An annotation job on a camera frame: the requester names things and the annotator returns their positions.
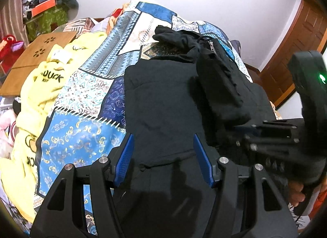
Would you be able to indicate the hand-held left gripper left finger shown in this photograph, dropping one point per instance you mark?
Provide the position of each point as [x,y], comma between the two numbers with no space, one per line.
[124,160]

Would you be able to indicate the red plush toy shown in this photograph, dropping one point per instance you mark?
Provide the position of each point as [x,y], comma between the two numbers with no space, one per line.
[10,48]

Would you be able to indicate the green patterned box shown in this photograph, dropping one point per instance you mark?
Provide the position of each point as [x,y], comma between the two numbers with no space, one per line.
[43,24]

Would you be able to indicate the wooden lap table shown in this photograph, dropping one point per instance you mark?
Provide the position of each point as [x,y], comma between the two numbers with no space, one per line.
[28,59]

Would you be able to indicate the striped brown curtain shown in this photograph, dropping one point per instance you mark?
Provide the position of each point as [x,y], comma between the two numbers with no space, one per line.
[10,15]

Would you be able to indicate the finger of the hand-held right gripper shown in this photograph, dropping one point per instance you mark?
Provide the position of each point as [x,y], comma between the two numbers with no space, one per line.
[270,129]
[265,148]

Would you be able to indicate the yellow duck print blanket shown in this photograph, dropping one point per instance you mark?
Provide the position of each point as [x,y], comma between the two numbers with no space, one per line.
[38,94]

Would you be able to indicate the wooden door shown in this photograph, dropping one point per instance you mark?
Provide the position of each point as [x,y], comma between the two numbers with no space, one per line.
[301,38]

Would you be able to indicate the orange box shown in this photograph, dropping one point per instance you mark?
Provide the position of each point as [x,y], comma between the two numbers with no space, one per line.
[43,7]

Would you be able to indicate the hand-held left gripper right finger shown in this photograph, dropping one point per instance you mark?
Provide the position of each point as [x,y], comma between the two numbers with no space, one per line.
[203,160]

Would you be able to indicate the black zip jacket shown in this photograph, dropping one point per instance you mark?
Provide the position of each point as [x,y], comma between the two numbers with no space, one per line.
[158,105]

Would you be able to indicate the striped brown pillow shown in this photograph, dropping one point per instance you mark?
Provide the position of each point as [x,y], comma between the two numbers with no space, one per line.
[81,24]

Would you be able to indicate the beige printed blanket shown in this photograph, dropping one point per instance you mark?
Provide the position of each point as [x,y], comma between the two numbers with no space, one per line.
[116,16]

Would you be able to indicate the person's orange clothing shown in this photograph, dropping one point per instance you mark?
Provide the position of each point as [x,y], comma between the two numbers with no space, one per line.
[320,199]

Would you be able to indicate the blue patchwork blanket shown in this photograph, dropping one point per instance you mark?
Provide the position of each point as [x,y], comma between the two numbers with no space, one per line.
[84,130]

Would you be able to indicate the person's right hand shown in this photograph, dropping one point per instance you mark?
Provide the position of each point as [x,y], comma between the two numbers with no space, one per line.
[296,192]

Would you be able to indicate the pink and white cloth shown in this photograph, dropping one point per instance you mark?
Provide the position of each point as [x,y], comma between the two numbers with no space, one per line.
[6,128]

